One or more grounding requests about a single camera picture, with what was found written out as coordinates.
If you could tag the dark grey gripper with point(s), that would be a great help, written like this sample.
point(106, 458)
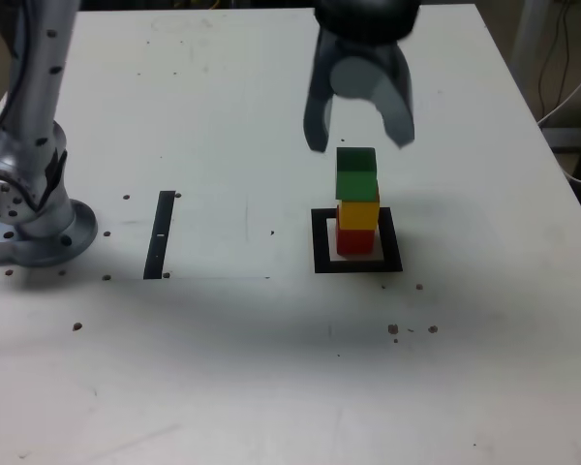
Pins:
point(363, 49)

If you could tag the green cube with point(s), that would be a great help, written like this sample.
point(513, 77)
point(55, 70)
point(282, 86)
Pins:
point(356, 179)

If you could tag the yellow cube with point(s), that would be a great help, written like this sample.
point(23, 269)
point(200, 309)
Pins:
point(358, 215)

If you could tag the red cube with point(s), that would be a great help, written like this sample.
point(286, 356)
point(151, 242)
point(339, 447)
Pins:
point(354, 240)

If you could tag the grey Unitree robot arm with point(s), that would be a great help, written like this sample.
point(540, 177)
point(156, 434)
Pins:
point(34, 97)

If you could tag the black tape square outline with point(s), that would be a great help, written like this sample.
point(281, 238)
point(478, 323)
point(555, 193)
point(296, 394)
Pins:
point(358, 266)

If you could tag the black tape strip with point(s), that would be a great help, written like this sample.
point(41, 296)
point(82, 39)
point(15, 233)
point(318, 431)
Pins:
point(160, 232)

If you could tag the white post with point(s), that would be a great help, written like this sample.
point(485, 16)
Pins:
point(528, 39)

